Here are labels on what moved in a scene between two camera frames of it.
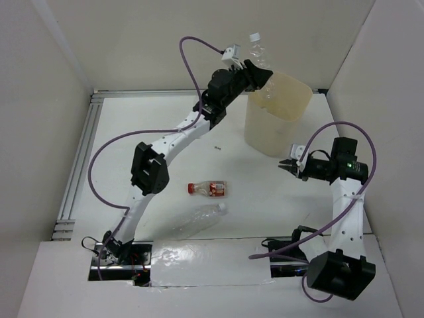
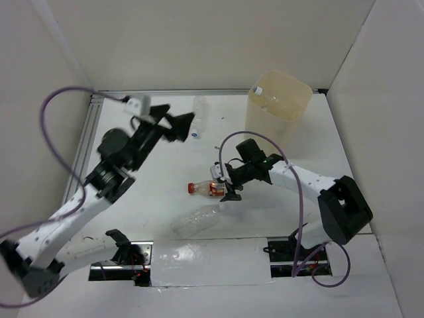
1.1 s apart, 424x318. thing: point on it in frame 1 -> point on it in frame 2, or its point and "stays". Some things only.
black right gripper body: [316, 169] -> [242, 174]
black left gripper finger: [260, 76] -> [158, 112]
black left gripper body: [240, 80] -> [147, 136]
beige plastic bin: [275, 114] stays
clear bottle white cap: [256, 51] -> [274, 102]
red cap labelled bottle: [210, 189] stays
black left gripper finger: [256, 86] -> [180, 125]
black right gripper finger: [294, 170] -> [231, 195]
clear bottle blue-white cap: [197, 220] stays
